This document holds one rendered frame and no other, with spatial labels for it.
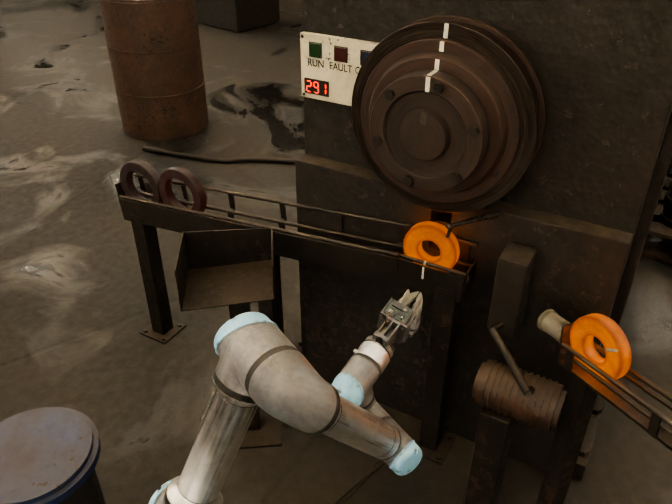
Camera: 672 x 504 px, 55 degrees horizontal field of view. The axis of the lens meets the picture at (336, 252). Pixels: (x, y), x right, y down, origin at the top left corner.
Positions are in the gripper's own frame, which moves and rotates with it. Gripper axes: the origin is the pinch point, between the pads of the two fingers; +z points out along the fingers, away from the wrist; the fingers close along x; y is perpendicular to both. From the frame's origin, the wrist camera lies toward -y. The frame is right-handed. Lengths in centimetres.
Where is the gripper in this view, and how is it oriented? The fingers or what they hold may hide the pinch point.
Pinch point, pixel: (416, 297)
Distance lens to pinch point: 160.5
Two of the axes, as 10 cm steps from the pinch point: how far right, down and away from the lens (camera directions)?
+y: 0.8, -6.3, -7.7
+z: 5.4, -6.2, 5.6
